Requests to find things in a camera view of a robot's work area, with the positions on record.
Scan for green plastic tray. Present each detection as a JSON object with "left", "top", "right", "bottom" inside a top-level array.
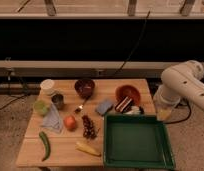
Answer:
[{"left": 103, "top": 114, "right": 175, "bottom": 170}]

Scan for dark grape bunch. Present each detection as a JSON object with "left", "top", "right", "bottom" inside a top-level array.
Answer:
[{"left": 82, "top": 115, "right": 97, "bottom": 139}]

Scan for brown striped box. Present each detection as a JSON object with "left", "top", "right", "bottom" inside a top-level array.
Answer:
[{"left": 115, "top": 96, "right": 133, "bottom": 113}]

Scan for white paper cup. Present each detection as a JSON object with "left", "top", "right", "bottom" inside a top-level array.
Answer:
[{"left": 40, "top": 79, "right": 55, "bottom": 95}]

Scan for black floor cable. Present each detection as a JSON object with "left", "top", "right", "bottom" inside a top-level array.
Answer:
[{"left": 164, "top": 98, "right": 193, "bottom": 125}]

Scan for light blue towel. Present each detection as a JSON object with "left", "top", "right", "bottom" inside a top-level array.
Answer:
[{"left": 41, "top": 104, "right": 63, "bottom": 133}]

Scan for left black cable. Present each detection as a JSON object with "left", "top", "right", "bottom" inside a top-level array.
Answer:
[{"left": 0, "top": 68, "right": 31, "bottom": 111}]

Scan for red apple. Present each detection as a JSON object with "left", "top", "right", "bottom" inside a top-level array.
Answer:
[{"left": 64, "top": 115, "right": 77, "bottom": 131}]

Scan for dark red bowl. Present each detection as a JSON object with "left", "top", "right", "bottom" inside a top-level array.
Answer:
[{"left": 74, "top": 78, "right": 95, "bottom": 99}]

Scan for small metal cup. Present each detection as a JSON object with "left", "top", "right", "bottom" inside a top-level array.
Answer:
[{"left": 51, "top": 94, "right": 64, "bottom": 110}]

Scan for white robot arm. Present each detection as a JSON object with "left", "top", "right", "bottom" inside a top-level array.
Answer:
[{"left": 153, "top": 60, "right": 204, "bottom": 121}]

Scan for green chili pepper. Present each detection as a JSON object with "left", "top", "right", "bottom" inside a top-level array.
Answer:
[{"left": 39, "top": 131, "right": 51, "bottom": 161}]

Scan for yellow corn cob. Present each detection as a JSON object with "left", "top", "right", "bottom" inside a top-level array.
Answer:
[{"left": 76, "top": 142, "right": 101, "bottom": 156}]

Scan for metal spoon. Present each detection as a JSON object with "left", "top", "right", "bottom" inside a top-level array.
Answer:
[{"left": 74, "top": 98, "right": 89, "bottom": 114}]

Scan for black hanging cable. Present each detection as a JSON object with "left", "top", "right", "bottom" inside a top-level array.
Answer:
[{"left": 112, "top": 9, "right": 152, "bottom": 77}]

